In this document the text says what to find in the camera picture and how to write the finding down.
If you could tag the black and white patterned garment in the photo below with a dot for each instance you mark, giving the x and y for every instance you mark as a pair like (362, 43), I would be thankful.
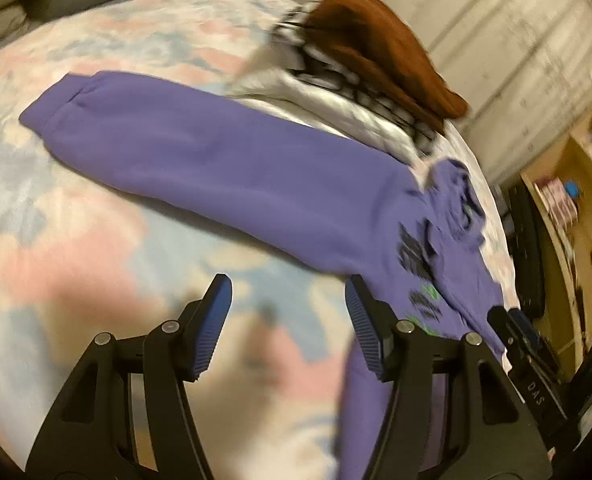
(346, 82)

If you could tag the purple printed hoodie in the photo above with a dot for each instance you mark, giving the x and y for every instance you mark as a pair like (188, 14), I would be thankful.
(256, 180)

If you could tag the wooden shelf unit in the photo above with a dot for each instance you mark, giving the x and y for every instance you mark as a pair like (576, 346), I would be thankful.
(583, 200)

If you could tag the brown garment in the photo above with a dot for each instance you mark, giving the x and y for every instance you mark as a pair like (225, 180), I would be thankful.
(376, 50)

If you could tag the black chair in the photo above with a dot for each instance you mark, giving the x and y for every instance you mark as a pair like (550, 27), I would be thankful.
(526, 250)

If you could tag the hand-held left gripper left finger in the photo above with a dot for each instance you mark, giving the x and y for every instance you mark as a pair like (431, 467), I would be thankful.
(210, 327)

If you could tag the pastel patterned blanket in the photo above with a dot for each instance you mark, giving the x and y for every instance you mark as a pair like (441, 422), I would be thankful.
(65, 240)

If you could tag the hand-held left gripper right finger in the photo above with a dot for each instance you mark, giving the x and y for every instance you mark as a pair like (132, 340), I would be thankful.
(366, 327)

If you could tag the silver white garment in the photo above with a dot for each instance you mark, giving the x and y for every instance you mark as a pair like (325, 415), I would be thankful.
(336, 110)

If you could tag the pink box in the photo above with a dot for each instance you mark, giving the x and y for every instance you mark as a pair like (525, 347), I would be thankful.
(556, 205)

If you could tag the blue cap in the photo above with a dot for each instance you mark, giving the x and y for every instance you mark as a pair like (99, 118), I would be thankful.
(572, 191)

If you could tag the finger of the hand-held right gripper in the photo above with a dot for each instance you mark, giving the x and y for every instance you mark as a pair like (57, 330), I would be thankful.
(528, 332)
(531, 385)

